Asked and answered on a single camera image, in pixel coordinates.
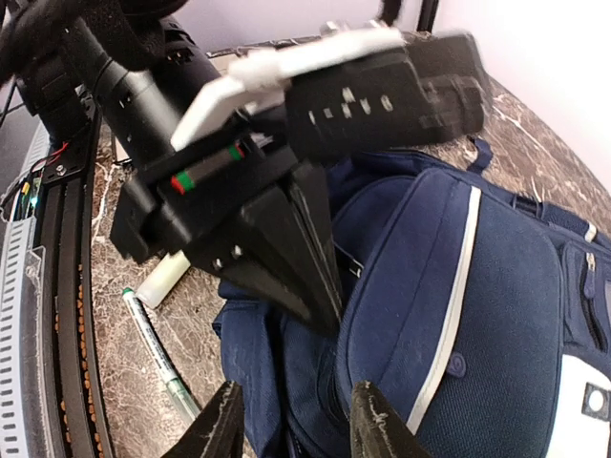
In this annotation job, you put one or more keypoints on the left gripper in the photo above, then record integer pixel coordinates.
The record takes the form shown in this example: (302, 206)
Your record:
(211, 202)

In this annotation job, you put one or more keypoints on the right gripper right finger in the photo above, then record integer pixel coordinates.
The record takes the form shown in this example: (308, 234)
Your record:
(376, 430)

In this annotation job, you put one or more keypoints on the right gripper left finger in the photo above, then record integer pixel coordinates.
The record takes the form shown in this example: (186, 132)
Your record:
(218, 431)

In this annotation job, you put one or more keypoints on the navy blue student backpack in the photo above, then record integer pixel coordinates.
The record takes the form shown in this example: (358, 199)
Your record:
(482, 316)

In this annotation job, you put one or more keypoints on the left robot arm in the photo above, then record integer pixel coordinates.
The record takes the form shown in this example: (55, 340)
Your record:
(143, 71)

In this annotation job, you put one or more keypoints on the white green pen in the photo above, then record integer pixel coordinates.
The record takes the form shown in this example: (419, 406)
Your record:
(178, 392)

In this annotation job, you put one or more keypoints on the yellow highlighter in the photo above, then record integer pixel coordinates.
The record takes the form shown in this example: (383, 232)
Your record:
(161, 281)

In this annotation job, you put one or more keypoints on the small circuit board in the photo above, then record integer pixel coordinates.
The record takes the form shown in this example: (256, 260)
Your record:
(29, 197)

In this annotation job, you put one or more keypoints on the black front rail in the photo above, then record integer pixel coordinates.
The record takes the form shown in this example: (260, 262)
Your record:
(71, 389)

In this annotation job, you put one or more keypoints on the left black frame post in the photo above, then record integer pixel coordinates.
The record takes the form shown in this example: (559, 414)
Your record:
(427, 15)

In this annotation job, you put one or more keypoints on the white slotted cable duct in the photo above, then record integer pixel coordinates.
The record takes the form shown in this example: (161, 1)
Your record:
(24, 418)

